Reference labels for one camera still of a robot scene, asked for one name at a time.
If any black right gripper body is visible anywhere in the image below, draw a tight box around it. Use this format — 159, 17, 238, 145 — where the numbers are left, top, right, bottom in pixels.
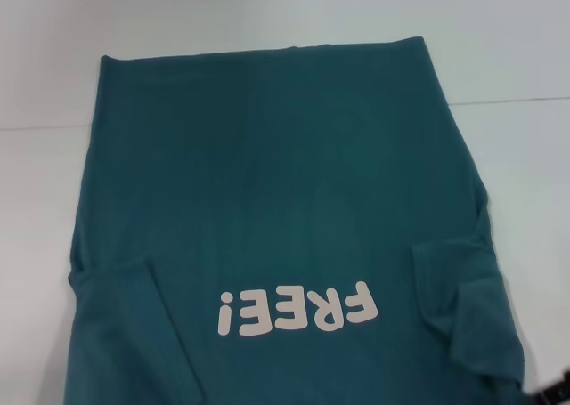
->
536, 367, 570, 405

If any teal t-shirt with FREE print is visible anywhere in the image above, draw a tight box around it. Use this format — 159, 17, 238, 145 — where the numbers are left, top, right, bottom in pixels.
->
66, 35, 531, 405

